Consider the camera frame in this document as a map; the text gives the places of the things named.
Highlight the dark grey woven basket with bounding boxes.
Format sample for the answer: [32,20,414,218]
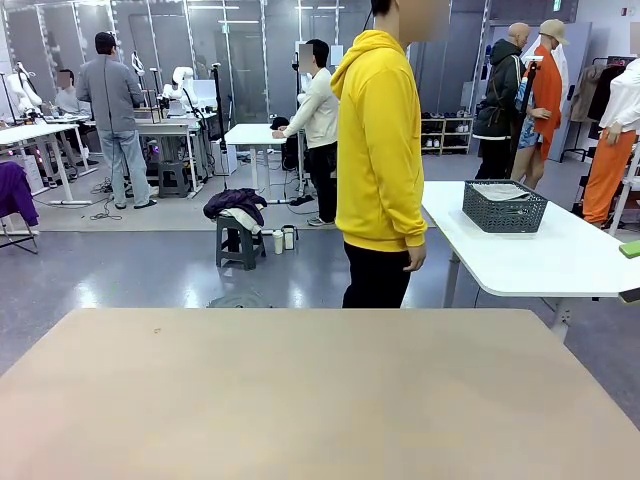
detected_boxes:
[462,179,550,235]

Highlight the beige towel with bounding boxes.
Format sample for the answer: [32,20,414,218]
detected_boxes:
[469,182,531,202]

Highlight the person's right forearm yellow sleeve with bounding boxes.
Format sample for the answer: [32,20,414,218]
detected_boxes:
[398,174,429,249]

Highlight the person's right hand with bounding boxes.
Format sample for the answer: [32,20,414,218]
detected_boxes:
[404,244,428,274]

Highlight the white side table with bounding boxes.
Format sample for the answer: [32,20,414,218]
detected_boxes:
[421,179,640,344]

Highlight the clothes rack with coats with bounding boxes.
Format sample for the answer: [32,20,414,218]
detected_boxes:
[559,55,626,164]

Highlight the mannequin in orange with cap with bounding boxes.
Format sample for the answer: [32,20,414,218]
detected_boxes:
[512,19,571,189]

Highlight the black tripod with white top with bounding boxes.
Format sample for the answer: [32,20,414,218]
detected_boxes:
[504,55,545,182]

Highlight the mannequin in dark jacket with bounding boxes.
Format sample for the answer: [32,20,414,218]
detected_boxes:
[472,22,531,182]

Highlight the wooden shoe rack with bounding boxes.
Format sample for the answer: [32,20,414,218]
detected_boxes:
[421,110,475,156]

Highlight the person in yellow hoodie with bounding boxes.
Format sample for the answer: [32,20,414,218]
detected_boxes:
[329,0,451,309]

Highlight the person in cream sweater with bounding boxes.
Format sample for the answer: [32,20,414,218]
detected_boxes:
[271,38,340,228]

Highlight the cream garment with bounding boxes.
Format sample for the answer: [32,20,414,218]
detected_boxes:
[219,207,264,236]

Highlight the round floor plate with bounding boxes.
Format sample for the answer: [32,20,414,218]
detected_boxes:
[207,290,274,309]

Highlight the white standing desk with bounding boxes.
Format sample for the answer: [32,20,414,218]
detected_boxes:
[223,123,301,205]

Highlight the dark purple clothes pile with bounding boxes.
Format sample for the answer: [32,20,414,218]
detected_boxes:
[203,187,269,226]

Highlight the dark grey plastic stool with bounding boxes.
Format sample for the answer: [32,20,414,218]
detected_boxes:
[215,214,267,271]

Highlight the black stand pole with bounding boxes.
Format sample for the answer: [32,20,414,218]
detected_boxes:
[210,62,230,176]

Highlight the grey step stool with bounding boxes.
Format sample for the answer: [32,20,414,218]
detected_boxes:
[157,160,192,199]

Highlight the grey metal workbench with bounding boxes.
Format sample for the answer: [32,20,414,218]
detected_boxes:
[134,119,206,197]

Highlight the man in grey jacket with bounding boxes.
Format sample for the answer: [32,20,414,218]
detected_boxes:
[75,31,159,210]

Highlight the seated person in grey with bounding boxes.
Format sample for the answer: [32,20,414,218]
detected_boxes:
[53,68,94,119]

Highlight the long white desk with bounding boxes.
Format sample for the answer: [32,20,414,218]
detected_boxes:
[0,122,99,206]

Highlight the purple garment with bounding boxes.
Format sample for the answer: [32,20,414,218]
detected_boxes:
[0,160,40,227]

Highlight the black floor cable tangle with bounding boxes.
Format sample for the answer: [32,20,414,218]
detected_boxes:
[87,177,121,225]

